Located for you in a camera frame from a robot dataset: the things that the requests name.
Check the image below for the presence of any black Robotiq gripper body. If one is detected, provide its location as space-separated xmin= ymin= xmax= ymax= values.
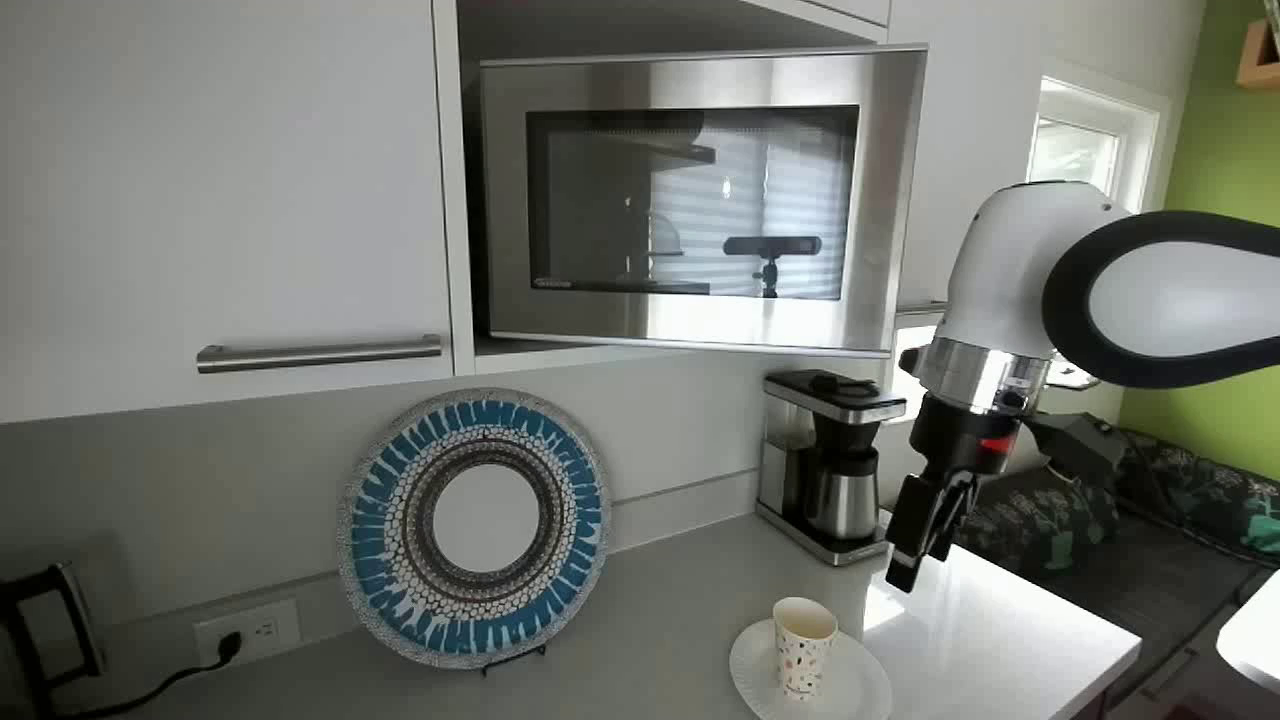
xmin=909 ymin=391 xmax=1033 ymax=503

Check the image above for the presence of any stainless steel microwave door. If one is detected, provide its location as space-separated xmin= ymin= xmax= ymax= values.
xmin=474 ymin=49 xmax=929 ymax=358

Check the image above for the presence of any white cabinet door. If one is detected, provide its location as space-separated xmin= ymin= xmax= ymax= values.
xmin=922 ymin=0 xmax=1033 ymax=322
xmin=0 ymin=0 xmax=457 ymax=428

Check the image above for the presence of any black steel coffee maker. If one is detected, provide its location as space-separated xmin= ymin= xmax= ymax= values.
xmin=753 ymin=367 xmax=912 ymax=574

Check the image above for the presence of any white dotted paper cup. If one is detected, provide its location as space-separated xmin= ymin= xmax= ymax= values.
xmin=767 ymin=593 xmax=842 ymax=703

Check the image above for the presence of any white saucer plate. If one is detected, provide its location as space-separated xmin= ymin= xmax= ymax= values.
xmin=725 ymin=616 xmax=896 ymax=720

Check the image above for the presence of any dark floral cushion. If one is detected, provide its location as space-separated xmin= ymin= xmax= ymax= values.
xmin=952 ymin=412 xmax=1280 ymax=580

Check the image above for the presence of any white framed window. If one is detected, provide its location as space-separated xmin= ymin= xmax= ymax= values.
xmin=1019 ymin=74 xmax=1175 ymax=396

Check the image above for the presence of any blue patterned decorative plate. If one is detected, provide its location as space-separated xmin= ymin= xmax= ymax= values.
xmin=334 ymin=387 xmax=614 ymax=674

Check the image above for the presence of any black wire plate stand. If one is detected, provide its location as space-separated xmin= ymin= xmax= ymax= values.
xmin=470 ymin=637 xmax=557 ymax=682

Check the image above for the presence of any wooden wall picture frame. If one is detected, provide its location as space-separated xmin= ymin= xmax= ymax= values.
xmin=1231 ymin=12 xmax=1280 ymax=95

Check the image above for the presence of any silver bar cabinet handle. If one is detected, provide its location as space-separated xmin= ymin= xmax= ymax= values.
xmin=191 ymin=334 xmax=447 ymax=379

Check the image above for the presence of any white wall power outlet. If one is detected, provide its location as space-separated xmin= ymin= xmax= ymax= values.
xmin=191 ymin=597 xmax=303 ymax=674

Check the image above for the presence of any black power cable with plug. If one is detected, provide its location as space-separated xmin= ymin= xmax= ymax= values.
xmin=54 ymin=629 xmax=250 ymax=720

